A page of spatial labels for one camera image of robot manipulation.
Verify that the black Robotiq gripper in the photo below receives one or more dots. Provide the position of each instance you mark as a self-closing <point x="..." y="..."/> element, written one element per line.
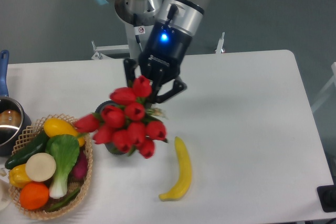
<point x="160" y="61"/>

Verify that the red tulip bouquet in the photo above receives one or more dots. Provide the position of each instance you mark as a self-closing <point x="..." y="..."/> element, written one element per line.
<point x="128" y="123"/>

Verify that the dark grey ribbed vase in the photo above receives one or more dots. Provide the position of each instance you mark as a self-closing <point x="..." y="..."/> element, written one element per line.
<point x="110" y="146"/>

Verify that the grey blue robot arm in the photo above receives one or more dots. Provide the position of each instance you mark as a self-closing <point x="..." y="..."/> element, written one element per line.
<point x="184" y="15"/>

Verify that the yellow banana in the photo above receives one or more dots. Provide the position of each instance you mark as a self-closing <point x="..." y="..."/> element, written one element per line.
<point x="184" y="181"/>

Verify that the yellow squash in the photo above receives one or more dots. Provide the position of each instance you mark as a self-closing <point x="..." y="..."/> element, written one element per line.
<point x="55" y="126"/>

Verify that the green bok choy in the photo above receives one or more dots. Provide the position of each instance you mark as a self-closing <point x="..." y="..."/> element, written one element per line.
<point x="65" y="151"/>

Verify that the purple red sweet potato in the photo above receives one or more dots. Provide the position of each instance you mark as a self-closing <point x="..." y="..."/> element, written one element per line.
<point x="80" y="169"/>

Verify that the dark green cucumber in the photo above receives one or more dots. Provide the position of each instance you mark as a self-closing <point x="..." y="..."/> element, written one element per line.
<point x="37" y="145"/>

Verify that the woven wicker basket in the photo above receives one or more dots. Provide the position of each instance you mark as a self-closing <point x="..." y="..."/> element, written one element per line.
<point x="81" y="185"/>

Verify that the cream round radish slice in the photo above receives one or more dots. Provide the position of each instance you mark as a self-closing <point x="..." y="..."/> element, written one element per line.
<point x="40" y="167"/>

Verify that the green bean pod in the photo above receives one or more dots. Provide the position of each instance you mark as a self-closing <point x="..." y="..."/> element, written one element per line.
<point x="68" y="199"/>

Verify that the yellow bell pepper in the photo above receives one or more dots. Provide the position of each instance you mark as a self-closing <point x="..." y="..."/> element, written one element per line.
<point x="18" y="177"/>

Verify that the orange fruit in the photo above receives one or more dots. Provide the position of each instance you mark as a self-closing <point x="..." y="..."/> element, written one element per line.
<point x="34" y="195"/>

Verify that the black device at table edge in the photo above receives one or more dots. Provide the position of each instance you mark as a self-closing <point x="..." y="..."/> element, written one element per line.
<point x="327" y="197"/>

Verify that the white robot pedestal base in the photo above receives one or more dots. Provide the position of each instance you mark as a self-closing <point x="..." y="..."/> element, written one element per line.
<point x="138" y="17"/>

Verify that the white table leg bracket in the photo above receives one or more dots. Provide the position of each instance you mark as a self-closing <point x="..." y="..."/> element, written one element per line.
<point x="220" y="45"/>

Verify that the blue handled saucepan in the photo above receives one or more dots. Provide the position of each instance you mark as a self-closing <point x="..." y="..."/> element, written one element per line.
<point x="13" y="117"/>

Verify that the white frame at right edge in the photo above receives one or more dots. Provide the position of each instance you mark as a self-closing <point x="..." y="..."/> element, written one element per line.
<point x="325" y="92"/>

